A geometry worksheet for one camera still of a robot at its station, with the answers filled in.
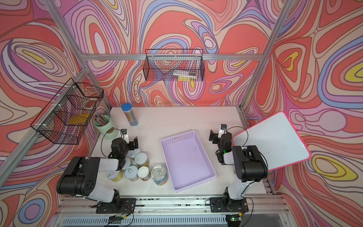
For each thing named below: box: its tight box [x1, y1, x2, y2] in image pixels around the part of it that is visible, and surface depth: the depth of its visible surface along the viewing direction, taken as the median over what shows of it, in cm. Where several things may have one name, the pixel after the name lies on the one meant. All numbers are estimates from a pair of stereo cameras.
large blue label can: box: [150, 164, 169, 186], surface depth 77 cm
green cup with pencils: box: [94, 113, 119, 140], surface depth 95 cm
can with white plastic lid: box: [137, 165, 152, 182], surface depth 80 cm
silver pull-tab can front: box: [124, 165, 139, 182], surface depth 82 cm
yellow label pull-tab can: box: [106, 170, 124, 183], surface depth 81 cm
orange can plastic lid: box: [134, 152, 150, 168], surface depth 84 cm
